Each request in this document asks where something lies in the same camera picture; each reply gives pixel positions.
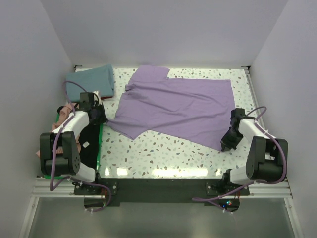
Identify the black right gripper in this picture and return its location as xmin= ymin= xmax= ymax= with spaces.
xmin=220 ymin=127 xmax=244 ymax=152

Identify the purple t-shirt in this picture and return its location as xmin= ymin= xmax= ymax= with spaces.
xmin=107 ymin=65 xmax=235 ymax=151

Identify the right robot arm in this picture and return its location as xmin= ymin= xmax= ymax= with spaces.
xmin=211 ymin=108 xmax=288 ymax=195

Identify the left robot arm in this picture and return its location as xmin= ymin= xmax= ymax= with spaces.
xmin=40 ymin=91 xmax=107 ymax=194

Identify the folded dark red t-shirt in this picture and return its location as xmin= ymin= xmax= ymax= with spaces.
xmin=101 ymin=96 xmax=113 ymax=100

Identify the folded blue t-shirt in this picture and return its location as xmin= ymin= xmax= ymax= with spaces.
xmin=66 ymin=64 xmax=114 ymax=98

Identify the pink crumpled t-shirt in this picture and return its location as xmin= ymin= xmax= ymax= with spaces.
xmin=36 ymin=103 xmax=81 ymax=158

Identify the green plastic bin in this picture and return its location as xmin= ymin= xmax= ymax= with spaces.
xmin=40 ymin=112 xmax=103 ymax=182

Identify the black t-shirt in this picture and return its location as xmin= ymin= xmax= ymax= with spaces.
xmin=79 ymin=125 xmax=101 ymax=169

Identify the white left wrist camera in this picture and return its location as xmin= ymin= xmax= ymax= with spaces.
xmin=93 ymin=91 xmax=102 ymax=105

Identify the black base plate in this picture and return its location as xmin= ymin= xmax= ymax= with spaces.
xmin=73 ymin=178 xmax=250 ymax=211

